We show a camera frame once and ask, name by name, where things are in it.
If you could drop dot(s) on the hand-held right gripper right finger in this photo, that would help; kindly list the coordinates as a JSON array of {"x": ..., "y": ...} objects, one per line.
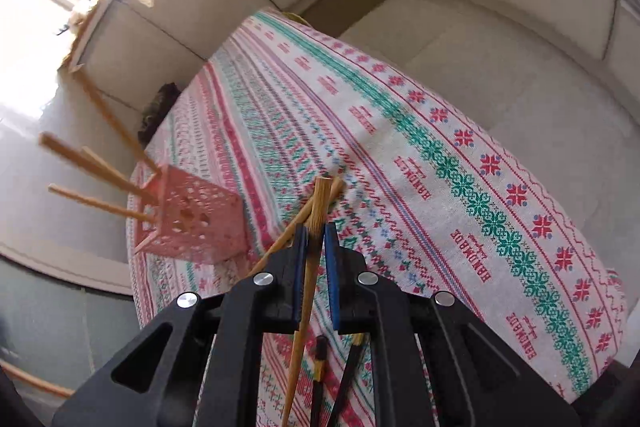
[{"x": 332, "y": 277}]

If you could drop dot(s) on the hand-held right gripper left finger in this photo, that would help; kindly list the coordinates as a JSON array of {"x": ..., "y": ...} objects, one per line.
[{"x": 300, "y": 277}]

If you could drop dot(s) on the light wooden chopstick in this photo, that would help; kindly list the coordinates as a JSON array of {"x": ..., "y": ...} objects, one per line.
[
  {"x": 334, "y": 190},
  {"x": 317, "y": 207}
]

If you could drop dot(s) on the black chopstick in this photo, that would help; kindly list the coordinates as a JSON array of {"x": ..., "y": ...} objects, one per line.
[
  {"x": 350, "y": 372},
  {"x": 316, "y": 397}
]

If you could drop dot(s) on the pink perforated chopstick holder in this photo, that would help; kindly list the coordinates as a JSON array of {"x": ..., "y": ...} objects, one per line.
[{"x": 200, "y": 217}]

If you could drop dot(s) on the set of wooden chopsticks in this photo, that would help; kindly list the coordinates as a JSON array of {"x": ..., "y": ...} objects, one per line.
[{"x": 75, "y": 155}]

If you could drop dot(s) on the patterned striped tablecloth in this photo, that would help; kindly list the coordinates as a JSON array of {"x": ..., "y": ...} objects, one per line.
[{"x": 400, "y": 132}]

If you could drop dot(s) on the brown trash bin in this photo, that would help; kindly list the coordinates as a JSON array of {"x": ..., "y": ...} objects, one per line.
[{"x": 157, "y": 112}]

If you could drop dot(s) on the brown floor mat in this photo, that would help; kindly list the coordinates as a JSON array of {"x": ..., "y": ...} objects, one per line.
[{"x": 355, "y": 2}]

